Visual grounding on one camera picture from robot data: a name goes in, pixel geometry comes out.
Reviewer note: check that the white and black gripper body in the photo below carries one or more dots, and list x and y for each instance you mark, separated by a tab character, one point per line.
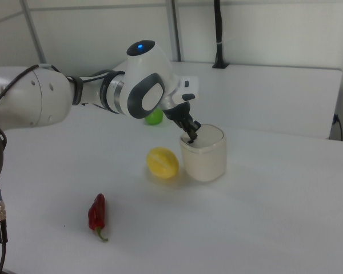
185	88

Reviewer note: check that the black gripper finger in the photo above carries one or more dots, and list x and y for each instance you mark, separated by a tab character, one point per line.
190	134
195	125

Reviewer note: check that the white round bin lid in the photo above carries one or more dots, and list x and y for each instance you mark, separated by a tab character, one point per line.
210	135

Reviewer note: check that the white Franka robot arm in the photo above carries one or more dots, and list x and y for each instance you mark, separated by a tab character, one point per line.
143	74

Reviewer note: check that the white cup with lid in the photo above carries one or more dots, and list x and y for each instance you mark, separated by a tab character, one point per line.
204	164

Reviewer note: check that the green toy lime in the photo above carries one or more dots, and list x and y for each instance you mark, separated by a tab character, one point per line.
155	118

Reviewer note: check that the yellow toy melon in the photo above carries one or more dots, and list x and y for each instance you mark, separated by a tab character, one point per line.
162	162

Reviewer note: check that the red toy chili pepper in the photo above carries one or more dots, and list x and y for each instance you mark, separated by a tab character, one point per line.
97	212

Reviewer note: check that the black camera stand pole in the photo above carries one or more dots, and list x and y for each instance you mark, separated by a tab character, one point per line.
219	31

